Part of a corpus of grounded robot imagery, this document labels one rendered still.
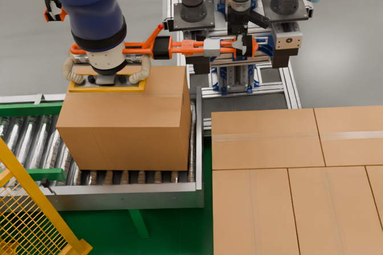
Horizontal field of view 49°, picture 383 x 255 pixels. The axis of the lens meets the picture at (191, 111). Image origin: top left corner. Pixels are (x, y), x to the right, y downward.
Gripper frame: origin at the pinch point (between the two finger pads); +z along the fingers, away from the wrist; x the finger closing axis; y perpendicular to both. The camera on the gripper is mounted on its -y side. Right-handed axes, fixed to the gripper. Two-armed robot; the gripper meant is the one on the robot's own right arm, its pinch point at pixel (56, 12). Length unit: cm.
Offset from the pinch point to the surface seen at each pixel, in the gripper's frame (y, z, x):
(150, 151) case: 44, 53, -45
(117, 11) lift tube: 40, -21, -28
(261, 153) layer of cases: 101, 73, -33
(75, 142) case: 7, 45, -45
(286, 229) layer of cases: 110, 73, -76
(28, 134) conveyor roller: -36, 73, -21
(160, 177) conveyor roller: 46, 73, -49
